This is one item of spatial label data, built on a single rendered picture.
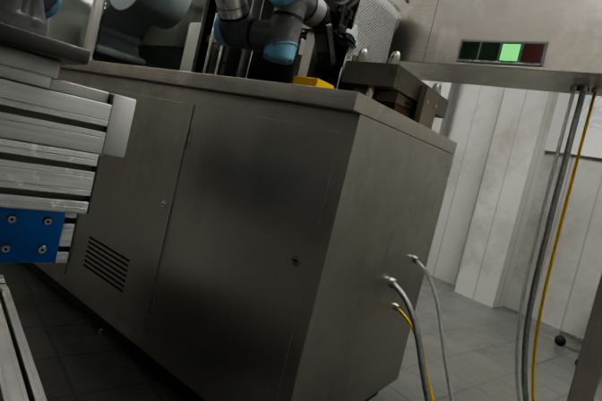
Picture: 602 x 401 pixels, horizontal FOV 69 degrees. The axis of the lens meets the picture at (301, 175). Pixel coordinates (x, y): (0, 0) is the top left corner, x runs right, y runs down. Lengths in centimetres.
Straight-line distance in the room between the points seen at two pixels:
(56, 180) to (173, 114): 69
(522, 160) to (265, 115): 262
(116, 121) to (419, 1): 120
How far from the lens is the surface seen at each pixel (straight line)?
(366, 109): 95
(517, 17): 153
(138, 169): 144
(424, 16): 163
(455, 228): 386
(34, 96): 68
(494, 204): 351
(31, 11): 71
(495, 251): 349
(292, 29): 108
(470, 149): 388
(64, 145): 69
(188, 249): 123
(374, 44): 146
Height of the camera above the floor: 75
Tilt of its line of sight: 3 degrees down
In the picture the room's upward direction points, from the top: 13 degrees clockwise
